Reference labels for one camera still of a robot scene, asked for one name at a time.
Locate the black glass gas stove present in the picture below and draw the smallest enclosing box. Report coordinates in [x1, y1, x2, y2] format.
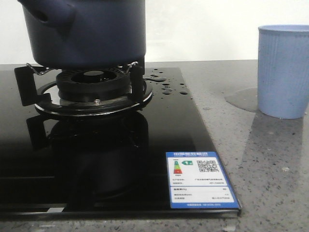
[0, 67, 241, 220]

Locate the dark blue cooking pot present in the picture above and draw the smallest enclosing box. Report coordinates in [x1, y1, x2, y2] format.
[21, 0, 146, 69]

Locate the light blue ribbed plastic cup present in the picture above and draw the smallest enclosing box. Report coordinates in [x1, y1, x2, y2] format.
[257, 25, 309, 119]

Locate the black gas burner head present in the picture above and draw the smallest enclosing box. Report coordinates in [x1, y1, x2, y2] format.
[56, 68, 130, 102]

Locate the blue white energy label sticker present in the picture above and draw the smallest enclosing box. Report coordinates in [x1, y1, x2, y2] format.
[166, 151, 240, 210]

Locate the black pot support grate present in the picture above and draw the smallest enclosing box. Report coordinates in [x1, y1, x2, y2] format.
[14, 62, 152, 117]

